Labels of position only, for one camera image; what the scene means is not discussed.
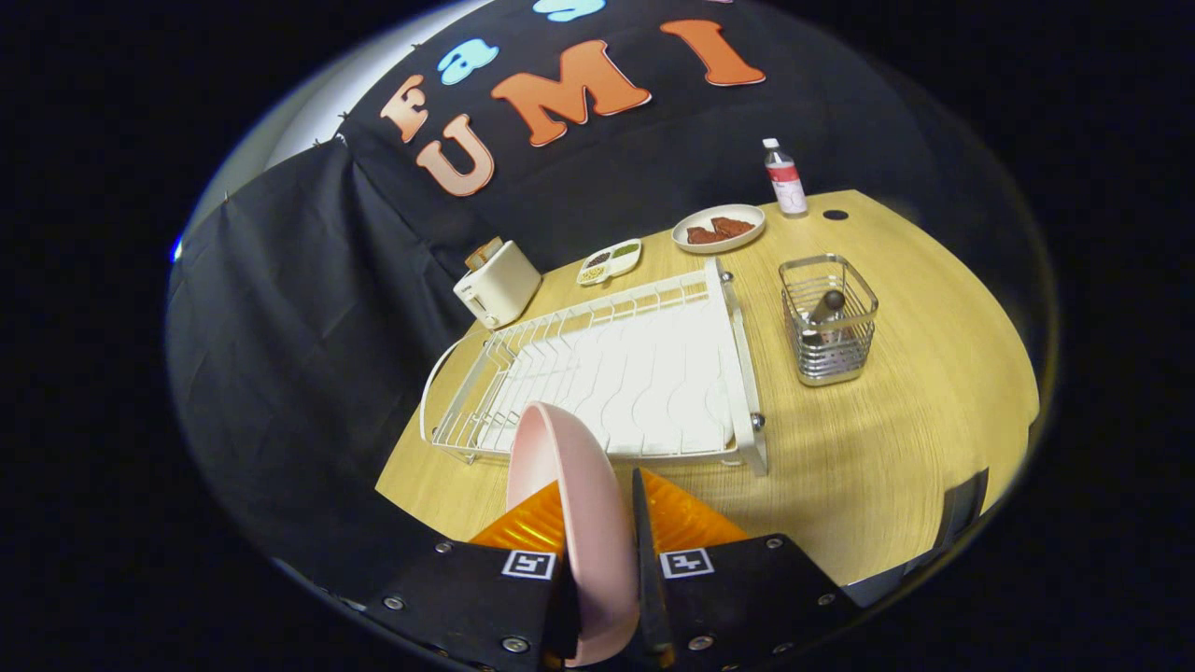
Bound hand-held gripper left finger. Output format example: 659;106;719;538
362;479;582;672

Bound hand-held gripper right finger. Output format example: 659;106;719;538
631;467;862;672

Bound pink plate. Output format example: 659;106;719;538
505;401;643;667

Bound white dish rack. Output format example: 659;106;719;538
419;258;770;478

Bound metal wire basket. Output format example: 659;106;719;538
779;254;879;387

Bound metal spoon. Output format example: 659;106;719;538
803;289;847;348

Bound white plate with meat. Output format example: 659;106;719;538
671;203;767;255

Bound white divided condiment dish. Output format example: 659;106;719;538
576;238;643;287

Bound black backdrop cloth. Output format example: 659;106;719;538
166;0;1056;608

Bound white toaster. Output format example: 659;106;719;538
453;239;542;330

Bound clear plastic water bottle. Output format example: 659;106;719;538
762;138;808;217

